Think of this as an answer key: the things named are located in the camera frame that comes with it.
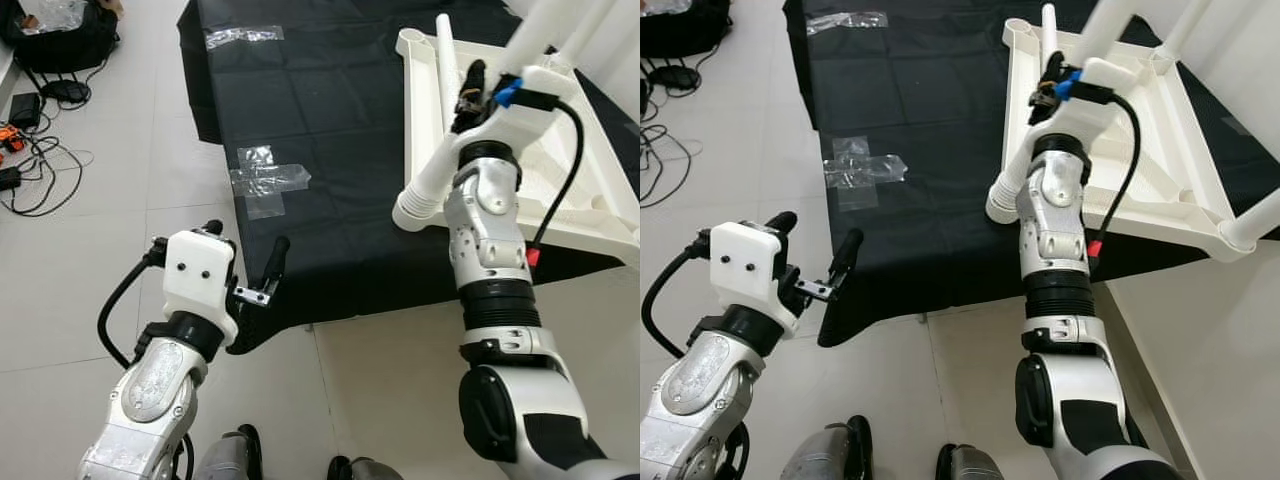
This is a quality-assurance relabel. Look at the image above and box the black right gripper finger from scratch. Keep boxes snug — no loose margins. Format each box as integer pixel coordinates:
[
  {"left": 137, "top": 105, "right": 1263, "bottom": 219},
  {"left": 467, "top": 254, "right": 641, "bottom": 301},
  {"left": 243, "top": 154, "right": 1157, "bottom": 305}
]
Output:
[
  {"left": 458, "top": 60, "right": 489, "bottom": 106},
  {"left": 1038, "top": 50, "right": 1069, "bottom": 99}
]

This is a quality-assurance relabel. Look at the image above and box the clear tape cross patch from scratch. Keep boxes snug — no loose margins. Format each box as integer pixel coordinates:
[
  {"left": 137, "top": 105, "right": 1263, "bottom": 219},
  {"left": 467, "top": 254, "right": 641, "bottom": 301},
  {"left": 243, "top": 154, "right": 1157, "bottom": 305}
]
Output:
[
  {"left": 228, "top": 145, "right": 313, "bottom": 221},
  {"left": 822, "top": 135, "right": 909, "bottom": 211}
]

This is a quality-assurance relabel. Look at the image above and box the black table cloth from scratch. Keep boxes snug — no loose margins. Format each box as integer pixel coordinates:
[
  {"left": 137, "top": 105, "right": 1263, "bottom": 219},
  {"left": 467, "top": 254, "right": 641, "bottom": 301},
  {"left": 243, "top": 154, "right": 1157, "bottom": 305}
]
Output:
[
  {"left": 178, "top": 0, "right": 641, "bottom": 356},
  {"left": 783, "top": 0, "right": 1280, "bottom": 349}
]

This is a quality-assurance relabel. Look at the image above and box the white plastic table top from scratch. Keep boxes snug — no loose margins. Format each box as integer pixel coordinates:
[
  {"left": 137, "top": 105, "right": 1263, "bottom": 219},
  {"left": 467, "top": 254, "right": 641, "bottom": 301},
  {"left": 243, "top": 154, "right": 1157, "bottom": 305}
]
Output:
[
  {"left": 395, "top": 28, "right": 641, "bottom": 266},
  {"left": 1000, "top": 18, "right": 1261, "bottom": 261}
]

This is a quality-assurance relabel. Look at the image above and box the grey robot left foot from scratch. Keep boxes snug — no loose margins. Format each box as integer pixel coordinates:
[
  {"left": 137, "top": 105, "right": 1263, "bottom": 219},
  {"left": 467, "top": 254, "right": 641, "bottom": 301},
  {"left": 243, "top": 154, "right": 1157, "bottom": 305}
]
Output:
[
  {"left": 192, "top": 425, "right": 263, "bottom": 480},
  {"left": 780, "top": 415, "right": 873, "bottom": 480}
]

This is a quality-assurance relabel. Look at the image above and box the grey robot foot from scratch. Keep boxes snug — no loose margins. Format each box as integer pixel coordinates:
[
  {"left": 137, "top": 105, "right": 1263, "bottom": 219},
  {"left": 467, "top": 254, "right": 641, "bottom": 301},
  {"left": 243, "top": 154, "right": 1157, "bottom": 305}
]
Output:
[
  {"left": 935, "top": 443, "right": 1006, "bottom": 480},
  {"left": 328, "top": 455, "right": 401, "bottom": 480},
  {"left": 192, "top": 425, "right": 263, "bottom": 480},
  {"left": 780, "top": 415, "right": 873, "bottom": 480}
]

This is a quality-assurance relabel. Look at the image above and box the flat clear plastic bag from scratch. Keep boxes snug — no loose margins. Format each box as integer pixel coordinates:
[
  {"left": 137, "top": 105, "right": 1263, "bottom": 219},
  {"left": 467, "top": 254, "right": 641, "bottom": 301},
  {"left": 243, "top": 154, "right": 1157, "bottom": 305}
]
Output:
[
  {"left": 805, "top": 10, "right": 889, "bottom": 36},
  {"left": 203, "top": 25, "right": 286, "bottom": 51}
]

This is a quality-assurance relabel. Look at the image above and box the black bag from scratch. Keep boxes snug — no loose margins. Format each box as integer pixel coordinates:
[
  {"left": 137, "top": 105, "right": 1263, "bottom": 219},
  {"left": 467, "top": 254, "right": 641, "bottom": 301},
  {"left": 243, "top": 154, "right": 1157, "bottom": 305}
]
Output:
[
  {"left": 0, "top": 0, "right": 121, "bottom": 73},
  {"left": 640, "top": 0, "right": 731, "bottom": 59}
]

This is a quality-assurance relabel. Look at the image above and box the grey robot right foot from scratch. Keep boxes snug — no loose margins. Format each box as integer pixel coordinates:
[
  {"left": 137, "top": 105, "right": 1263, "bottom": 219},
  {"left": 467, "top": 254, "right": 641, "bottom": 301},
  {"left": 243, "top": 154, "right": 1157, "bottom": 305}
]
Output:
[
  {"left": 328, "top": 455, "right": 401, "bottom": 480},
  {"left": 935, "top": 443, "right": 1006, "bottom": 480}
]

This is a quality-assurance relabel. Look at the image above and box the black power adapter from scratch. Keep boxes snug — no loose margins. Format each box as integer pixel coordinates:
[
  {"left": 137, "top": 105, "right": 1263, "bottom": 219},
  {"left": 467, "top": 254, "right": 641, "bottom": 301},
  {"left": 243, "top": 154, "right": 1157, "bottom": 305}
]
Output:
[{"left": 8, "top": 92, "right": 43, "bottom": 129}]

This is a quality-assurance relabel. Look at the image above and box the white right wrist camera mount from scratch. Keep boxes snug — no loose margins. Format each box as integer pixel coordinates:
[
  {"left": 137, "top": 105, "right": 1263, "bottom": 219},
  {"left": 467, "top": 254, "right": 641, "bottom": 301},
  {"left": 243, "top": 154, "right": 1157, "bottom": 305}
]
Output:
[
  {"left": 1035, "top": 55, "right": 1126, "bottom": 156},
  {"left": 455, "top": 65, "right": 561, "bottom": 166}
]

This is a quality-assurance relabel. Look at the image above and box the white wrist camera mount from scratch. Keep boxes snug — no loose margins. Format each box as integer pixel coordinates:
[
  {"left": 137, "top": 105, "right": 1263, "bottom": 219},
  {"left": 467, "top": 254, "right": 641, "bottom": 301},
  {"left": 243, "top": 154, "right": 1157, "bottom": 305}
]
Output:
[
  {"left": 1035, "top": 55, "right": 1126, "bottom": 156},
  {"left": 162, "top": 230, "right": 239, "bottom": 346},
  {"left": 455, "top": 65, "right": 561, "bottom": 166},
  {"left": 710, "top": 222, "right": 801, "bottom": 336}
]

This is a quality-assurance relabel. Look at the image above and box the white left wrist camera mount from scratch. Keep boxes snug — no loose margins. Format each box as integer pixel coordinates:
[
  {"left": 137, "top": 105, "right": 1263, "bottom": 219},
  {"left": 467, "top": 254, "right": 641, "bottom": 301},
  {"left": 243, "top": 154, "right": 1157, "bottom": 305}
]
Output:
[
  {"left": 710, "top": 222, "right": 801, "bottom": 336},
  {"left": 162, "top": 230, "right": 239, "bottom": 346}
]

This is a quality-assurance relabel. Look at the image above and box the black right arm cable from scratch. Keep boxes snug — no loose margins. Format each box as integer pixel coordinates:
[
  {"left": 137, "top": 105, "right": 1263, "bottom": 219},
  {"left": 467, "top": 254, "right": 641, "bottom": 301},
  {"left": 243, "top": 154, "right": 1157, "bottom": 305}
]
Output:
[
  {"left": 525, "top": 95, "right": 586, "bottom": 266},
  {"left": 1085, "top": 85, "right": 1143, "bottom": 271}
]

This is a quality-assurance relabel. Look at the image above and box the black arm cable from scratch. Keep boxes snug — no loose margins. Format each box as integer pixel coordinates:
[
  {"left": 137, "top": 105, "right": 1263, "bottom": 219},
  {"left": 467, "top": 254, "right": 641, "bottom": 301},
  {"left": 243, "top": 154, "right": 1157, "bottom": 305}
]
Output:
[
  {"left": 97, "top": 237, "right": 169, "bottom": 369},
  {"left": 1085, "top": 85, "right": 1143, "bottom": 271},
  {"left": 642, "top": 235, "right": 713, "bottom": 359},
  {"left": 525, "top": 95, "right": 586, "bottom": 266}
]

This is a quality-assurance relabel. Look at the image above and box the black floor cable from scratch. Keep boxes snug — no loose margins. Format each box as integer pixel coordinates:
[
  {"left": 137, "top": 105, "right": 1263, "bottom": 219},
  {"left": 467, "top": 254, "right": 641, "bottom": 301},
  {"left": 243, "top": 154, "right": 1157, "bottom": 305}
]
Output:
[
  {"left": 0, "top": 55, "right": 96, "bottom": 216},
  {"left": 640, "top": 55, "right": 706, "bottom": 211}
]

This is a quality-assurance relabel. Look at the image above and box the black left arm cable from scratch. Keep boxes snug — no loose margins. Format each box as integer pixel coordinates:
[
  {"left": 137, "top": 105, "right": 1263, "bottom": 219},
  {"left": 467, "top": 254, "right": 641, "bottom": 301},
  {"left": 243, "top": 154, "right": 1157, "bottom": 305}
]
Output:
[
  {"left": 97, "top": 237, "right": 169, "bottom": 369},
  {"left": 642, "top": 235, "right": 713, "bottom": 359}
]

